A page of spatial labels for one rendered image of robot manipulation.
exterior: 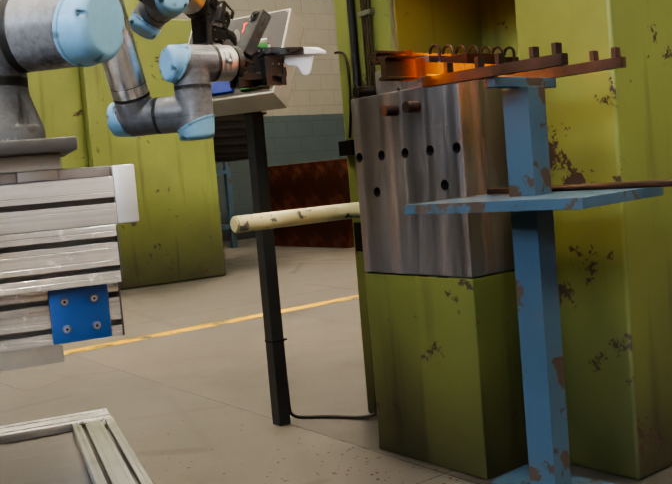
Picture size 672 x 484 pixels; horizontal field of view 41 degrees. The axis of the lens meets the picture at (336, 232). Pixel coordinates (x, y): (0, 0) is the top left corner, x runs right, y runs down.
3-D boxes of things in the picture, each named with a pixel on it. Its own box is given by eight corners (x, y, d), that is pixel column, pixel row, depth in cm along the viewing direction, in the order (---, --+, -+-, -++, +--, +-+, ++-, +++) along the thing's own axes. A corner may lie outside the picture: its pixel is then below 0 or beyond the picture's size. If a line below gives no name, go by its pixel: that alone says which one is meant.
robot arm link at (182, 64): (158, 88, 182) (154, 46, 181) (205, 87, 189) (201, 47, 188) (177, 83, 176) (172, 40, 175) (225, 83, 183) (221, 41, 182)
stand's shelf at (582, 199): (582, 209, 151) (582, 197, 151) (404, 215, 179) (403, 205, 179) (663, 195, 172) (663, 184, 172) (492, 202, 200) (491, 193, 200)
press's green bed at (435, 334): (487, 481, 205) (472, 278, 201) (378, 449, 235) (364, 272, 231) (629, 422, 239) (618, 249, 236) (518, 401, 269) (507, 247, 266)
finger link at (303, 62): (328, 74, 195) (285, 77, 194) (325, 46, 194) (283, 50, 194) (328, 72, 191) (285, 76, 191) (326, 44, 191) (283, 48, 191)
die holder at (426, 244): (472, 278, 201) (457, 79, 198) (364, 271, 231) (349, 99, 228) (618, 248, 236) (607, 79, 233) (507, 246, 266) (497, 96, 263)
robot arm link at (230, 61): (202, 48, 188) (222, 41, 182) (221, 48, 191) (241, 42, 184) (205, 83, 189) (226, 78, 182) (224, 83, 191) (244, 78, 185)
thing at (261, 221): (240, 234, 230) (238, 214, 229) (229, 234, 234) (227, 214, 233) (370, 218, 257) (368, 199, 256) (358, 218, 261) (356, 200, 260)
